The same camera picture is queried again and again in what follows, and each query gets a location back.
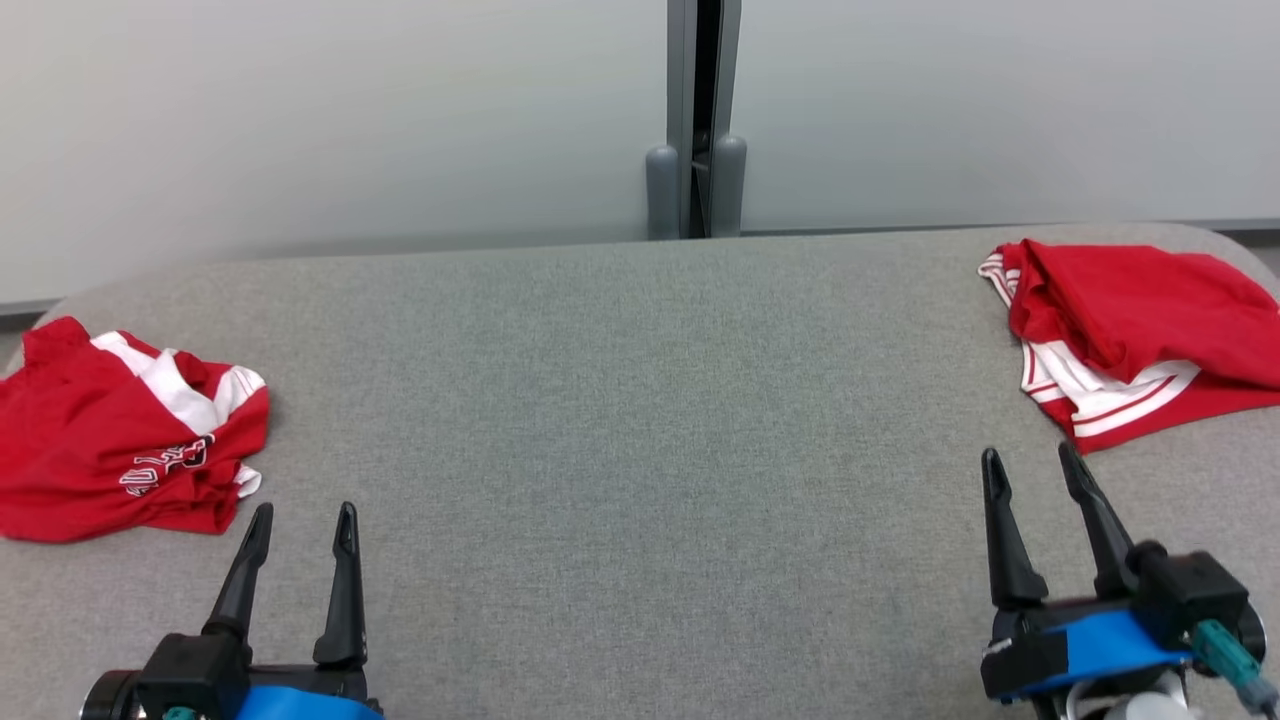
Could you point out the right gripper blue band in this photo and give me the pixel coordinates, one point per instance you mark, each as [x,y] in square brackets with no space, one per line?
[1100,640]

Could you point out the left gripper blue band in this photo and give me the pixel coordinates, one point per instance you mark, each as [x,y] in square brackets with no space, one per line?
[310,700]

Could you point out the red and white basketball jersey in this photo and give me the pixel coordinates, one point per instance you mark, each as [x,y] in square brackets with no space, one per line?
[1130,300]

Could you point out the red shorts with Bulls print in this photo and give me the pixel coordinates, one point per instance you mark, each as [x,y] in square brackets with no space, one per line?
[80,440]

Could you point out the grey fabric work surface cover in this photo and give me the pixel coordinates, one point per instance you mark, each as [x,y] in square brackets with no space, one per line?
[600,450]

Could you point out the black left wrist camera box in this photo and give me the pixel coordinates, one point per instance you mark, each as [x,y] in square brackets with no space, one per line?
[190,670]

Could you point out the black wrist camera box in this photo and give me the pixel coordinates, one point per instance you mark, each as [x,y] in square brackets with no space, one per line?
[190,670]
[1190,590]

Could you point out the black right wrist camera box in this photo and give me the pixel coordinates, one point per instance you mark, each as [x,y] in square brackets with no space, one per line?
[1190,590]

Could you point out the grey cylindrical post foot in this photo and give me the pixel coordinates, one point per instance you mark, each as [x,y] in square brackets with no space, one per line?
[730,190]
[661,195]

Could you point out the grey partition post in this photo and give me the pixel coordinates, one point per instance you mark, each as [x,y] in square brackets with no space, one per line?
[680,80]

